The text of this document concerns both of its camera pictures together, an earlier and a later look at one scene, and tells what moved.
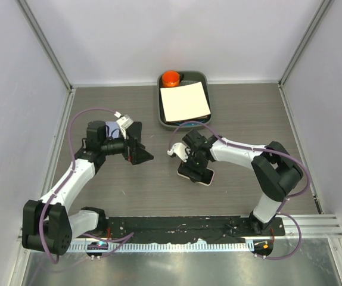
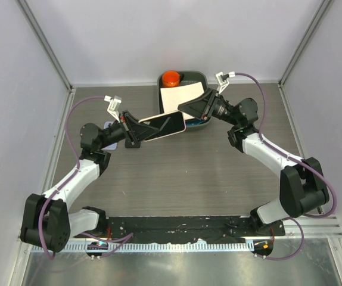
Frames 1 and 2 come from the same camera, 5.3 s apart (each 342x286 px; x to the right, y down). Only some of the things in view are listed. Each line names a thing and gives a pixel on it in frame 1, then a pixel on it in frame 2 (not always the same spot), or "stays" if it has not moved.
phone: [206, 178] → [167, 124]
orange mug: [171, 78] stays
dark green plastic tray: [186, 78] stays
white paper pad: [184, 102] stays
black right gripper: [190, 167] → [202, 107]
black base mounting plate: [185, 227] stays
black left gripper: [134, 152] → [142, 130]
